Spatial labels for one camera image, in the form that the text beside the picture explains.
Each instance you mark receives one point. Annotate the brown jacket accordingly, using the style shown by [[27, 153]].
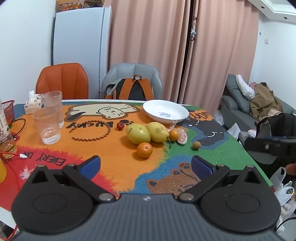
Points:
[[266, 102]]

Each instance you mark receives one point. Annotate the carton of orange items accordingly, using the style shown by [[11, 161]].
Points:
[[69, 5]]

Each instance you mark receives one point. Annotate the colourful cartoon table mat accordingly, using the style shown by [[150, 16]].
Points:
[[120, 166]]

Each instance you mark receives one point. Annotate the grey cushion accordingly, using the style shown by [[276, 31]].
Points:
[[235, 92]]

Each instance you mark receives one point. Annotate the grey chair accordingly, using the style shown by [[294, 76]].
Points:
[[120, 71]]

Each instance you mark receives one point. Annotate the whole mandarin orange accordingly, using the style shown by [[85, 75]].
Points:
[[174, 135], [144, 150]]

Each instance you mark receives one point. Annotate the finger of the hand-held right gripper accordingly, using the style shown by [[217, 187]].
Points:
[[266, 150]]

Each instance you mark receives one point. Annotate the person's right hand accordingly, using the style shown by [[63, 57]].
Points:
[[291, 169]]

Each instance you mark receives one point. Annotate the orange chair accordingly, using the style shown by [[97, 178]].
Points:
[[62, 81]]

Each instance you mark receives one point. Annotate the pink shoe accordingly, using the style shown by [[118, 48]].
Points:
[[252, 133]]

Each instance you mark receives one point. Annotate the grey sofa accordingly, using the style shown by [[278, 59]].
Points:
[[240, 115]]

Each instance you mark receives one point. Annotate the white pillow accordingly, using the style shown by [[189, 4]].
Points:
[[246, 89]]

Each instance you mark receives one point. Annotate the white plastic bag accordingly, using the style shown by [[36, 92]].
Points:
[[283, 190]]

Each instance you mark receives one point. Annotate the white plate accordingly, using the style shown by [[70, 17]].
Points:
[[165, 110]]

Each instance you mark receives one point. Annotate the clear glass cup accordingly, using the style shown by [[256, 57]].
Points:
[[47, 127], [55, 99]]

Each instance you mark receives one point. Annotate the orange and black backpack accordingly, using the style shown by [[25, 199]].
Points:
[[136, 90]]

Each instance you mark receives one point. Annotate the clear plastic wrapper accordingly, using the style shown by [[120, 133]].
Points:
[[25, 173]]

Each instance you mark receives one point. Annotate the curtain tie ornament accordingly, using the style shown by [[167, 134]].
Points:
[[193, 32]]

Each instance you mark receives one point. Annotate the tissue pack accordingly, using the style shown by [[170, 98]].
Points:
[[32, 104]]

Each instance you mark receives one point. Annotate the white paper bag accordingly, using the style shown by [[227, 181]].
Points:
[[234, 131]]

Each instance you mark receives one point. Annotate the pink curtain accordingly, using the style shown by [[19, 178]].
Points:
[[148, 34], [222, 46]]

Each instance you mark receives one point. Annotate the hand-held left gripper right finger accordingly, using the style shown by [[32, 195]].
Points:
[[201, 165]]

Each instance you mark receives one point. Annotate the red plastic basket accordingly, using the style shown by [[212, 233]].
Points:
[[8, 111]]

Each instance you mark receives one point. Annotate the brown longan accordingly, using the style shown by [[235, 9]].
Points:
[[196, 145]]

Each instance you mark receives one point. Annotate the peeled mandarin orange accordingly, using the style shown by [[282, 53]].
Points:
[[182, 138]]

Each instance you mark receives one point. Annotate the clear plastic bottle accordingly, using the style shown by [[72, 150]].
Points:
[[7, 139]]

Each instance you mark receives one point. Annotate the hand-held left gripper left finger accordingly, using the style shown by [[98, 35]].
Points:
[[90, 165]]

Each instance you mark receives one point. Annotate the white refrigerator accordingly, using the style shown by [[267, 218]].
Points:
[[78, 37]]

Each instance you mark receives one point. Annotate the small red fruit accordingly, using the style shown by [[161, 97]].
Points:
[[120, 126]]

